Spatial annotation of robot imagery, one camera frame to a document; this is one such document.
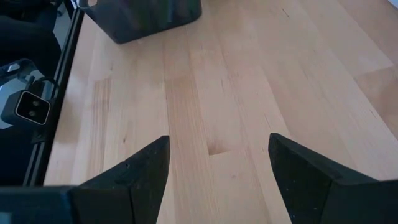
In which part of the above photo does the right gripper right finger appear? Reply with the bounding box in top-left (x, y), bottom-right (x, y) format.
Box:
top-left (268, 133), bottom-right (398, 224)

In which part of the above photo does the black camera cable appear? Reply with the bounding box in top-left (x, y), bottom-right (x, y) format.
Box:
top-left (29, 76), bottom-right (60, 100)

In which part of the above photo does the black table-level camera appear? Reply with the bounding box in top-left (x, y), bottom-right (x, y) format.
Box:
top-left (0, 89), bottom-right (52, 128)

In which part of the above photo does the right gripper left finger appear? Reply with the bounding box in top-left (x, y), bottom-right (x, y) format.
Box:
top-left (70, 136), bottom-right (171, 224)

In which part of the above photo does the dark smoked plastic bin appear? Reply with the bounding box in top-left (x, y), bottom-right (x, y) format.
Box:
top-left (76, 0), bottom-right (203, 44)

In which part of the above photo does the black metal table frame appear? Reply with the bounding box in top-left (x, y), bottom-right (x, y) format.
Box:
top-left (23, 6), bottom-right (85, 187)

